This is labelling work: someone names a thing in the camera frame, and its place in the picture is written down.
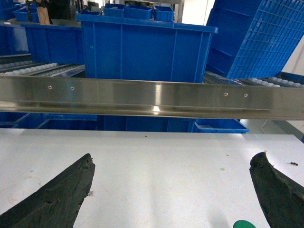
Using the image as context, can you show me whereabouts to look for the large blue plastic crate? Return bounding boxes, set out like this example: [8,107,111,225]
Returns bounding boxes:
[76,14,218,83]

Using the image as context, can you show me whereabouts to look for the stainless steel shelf rail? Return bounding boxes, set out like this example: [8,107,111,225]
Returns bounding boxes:
[0,74,304,120]

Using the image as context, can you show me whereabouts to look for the blue crate behind left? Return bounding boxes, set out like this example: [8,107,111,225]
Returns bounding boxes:
[21,23,85,65]

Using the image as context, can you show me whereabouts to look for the tilted blue ribbed crate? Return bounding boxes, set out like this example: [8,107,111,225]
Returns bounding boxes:
[206,0,304,79]

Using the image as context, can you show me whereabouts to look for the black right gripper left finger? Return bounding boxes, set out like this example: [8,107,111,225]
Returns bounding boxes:
[0,153,95,228]

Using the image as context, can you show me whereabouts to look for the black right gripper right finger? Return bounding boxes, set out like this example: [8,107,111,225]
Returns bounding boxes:
[249,152,304,228]

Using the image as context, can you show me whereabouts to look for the green push button switch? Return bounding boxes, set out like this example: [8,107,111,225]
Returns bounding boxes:
[233,220,256,228]

